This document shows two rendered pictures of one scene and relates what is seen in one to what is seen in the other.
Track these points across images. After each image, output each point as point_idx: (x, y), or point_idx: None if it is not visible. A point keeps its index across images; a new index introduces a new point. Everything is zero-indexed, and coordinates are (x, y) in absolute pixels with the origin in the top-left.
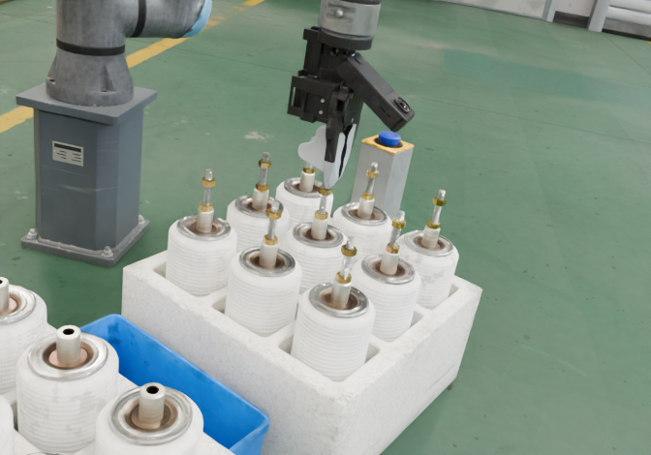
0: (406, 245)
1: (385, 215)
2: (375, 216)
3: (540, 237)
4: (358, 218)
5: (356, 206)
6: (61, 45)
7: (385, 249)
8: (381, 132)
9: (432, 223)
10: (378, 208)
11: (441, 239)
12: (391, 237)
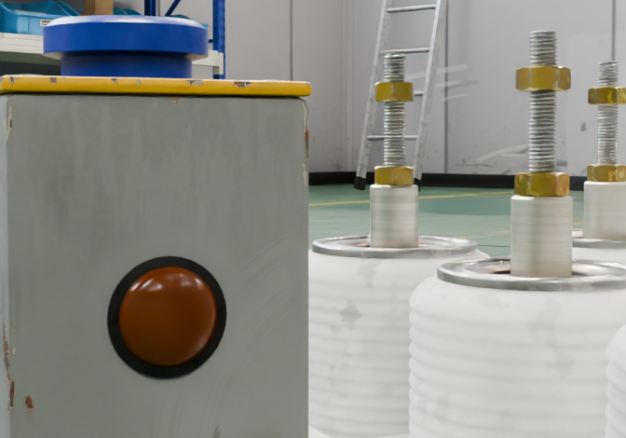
0: (477, 252)
1: (453, 265)
2: (495, 273)
3: None
4: (582, 268)
5: (555, 277)
6: None
7: (625, 182)
8: (159, 17)
9: (406, 166)
10: (454, 270)
11: (336, 243)
12: (617, 141)
